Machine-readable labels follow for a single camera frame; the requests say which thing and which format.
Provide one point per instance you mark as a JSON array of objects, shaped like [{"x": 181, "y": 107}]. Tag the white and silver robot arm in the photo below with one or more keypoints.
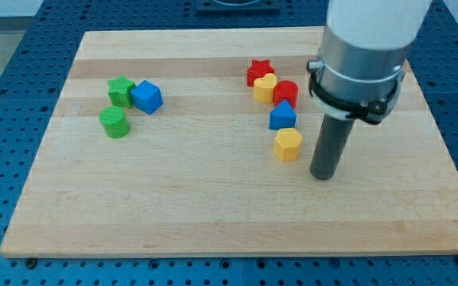
[{"x": 357, "y": 72}]

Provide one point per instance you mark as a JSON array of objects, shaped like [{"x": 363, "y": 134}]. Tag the yellow hexagon block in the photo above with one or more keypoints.
[{"x": 287, "y": 144}]

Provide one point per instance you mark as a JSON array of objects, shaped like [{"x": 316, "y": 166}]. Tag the blue triangle block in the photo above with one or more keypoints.
[{"x": 282, "y": 116}]

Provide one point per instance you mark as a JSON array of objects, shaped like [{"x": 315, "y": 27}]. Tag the wooden board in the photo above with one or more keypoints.
[{"x": 199, "y": 178}]

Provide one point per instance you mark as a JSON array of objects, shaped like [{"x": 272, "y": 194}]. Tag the yellow heart block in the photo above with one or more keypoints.
[{"x": 264, "y": 88}]

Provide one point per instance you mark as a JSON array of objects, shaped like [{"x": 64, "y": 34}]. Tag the red cylinder block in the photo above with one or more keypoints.
[{"x": 286, "y": 90}]

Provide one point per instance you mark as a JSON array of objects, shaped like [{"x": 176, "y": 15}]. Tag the red star block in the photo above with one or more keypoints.
[{"x": 258, "y": 69}]

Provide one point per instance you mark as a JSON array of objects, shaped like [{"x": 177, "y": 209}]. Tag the blue cube block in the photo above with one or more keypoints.
[{"x": 147, "y": 97}]

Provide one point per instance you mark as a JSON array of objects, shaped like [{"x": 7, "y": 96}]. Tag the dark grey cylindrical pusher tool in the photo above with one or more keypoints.
[{"x": 330, "y": 145}]

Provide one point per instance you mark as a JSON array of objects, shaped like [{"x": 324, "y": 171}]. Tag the green cylinder block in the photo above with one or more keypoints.
[{"x": 114, "y": 122}]

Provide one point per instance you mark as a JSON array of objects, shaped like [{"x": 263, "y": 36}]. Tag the green star block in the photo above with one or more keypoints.
[{"x": 119, "y": 91}]

